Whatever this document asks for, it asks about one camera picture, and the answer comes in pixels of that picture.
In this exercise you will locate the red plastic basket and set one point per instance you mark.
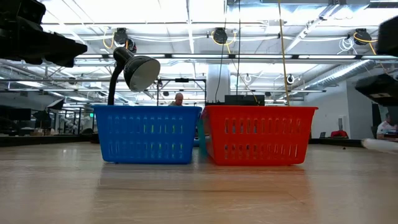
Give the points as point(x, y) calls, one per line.
point(264, 112)

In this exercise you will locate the blue plastic basket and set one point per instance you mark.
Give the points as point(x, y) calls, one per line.
point(99, 155)

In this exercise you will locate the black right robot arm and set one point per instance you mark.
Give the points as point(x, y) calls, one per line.
point(390, 37)

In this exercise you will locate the person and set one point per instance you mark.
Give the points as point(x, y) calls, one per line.
point(178, 99)
point(385, 126)

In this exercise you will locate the white marker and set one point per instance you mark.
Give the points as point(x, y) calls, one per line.
point(382, 145)

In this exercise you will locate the black tilted background monitor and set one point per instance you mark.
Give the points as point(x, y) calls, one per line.
point(56, 104)

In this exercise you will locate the red background object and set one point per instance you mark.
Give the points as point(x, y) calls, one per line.
point(339, 134)

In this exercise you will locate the dark office monitor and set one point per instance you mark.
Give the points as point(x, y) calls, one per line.
point(18, 114)

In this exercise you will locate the black desk lamp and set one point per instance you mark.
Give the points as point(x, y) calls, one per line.
point(140, 71)

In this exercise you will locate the black perforated box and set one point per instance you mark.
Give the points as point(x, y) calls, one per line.
point(244, 100)

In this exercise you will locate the teal plastic basket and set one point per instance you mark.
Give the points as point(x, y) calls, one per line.
point(201, 137)

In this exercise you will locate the silver ventilation duct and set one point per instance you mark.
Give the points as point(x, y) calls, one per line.
point(342, 73)

